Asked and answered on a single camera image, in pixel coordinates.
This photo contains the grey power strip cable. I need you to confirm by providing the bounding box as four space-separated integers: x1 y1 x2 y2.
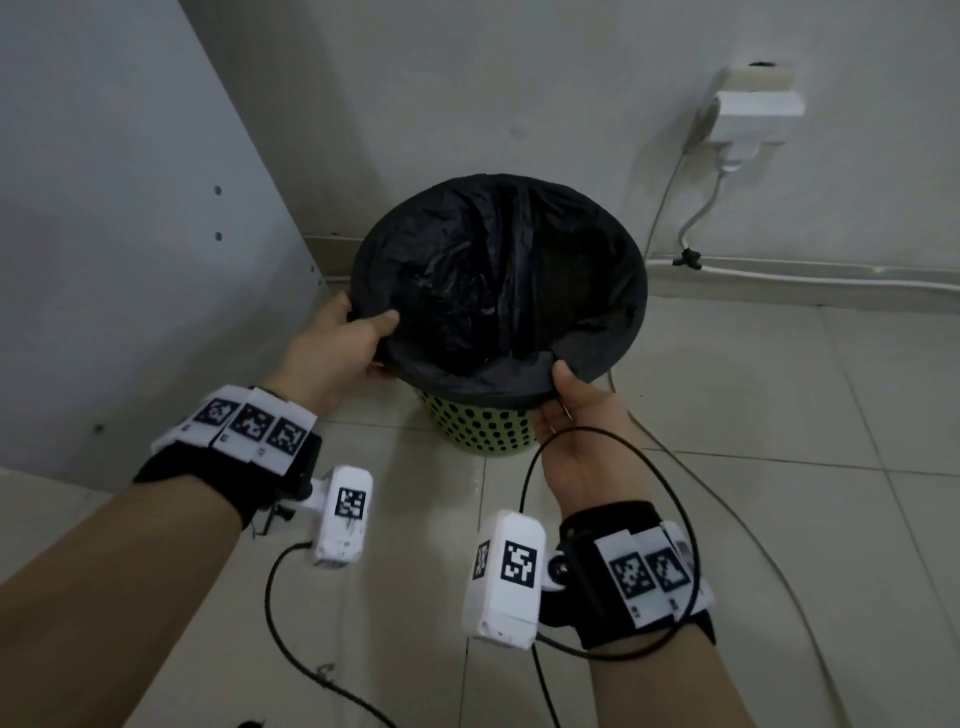
605 143 853 728

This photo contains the black garbage bag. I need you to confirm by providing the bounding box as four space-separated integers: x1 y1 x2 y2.
350 173 649 411

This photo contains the black rig cable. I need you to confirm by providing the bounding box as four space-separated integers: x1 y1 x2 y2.
520 426 704 728
263 542 400 728

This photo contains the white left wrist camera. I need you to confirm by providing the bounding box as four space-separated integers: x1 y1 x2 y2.
279 464 375 571

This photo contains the white stained desk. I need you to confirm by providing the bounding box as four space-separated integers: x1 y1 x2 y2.
0 0 333 494

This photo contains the person's left forearm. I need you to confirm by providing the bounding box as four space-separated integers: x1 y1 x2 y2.
0 475 243 728

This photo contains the person's right forearm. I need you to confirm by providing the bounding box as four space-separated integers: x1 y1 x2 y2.
583 628 760 728

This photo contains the green perforated waste basket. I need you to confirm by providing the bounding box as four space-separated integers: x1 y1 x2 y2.
410 384 537 461

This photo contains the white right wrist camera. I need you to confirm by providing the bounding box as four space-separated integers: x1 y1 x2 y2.
458 509 548 649

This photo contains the white wall socket adapter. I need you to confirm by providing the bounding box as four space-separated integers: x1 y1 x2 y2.
692 62 808 171

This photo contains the person's right hand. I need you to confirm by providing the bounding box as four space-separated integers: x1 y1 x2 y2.
530 359 655 520

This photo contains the white cable along wall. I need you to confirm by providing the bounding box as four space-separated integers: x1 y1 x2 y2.
645 256 960 295

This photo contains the right wrist marker band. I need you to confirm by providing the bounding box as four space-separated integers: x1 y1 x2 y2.
539 500 718 652

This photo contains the white cable black plug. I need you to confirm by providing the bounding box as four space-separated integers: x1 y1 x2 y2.
671 159 760 272

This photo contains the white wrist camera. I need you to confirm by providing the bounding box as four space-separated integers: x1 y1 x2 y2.
458 509 548 649
279 464 375 571

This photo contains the person's left hand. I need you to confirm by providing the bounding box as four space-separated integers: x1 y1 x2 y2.
261 290 402 418

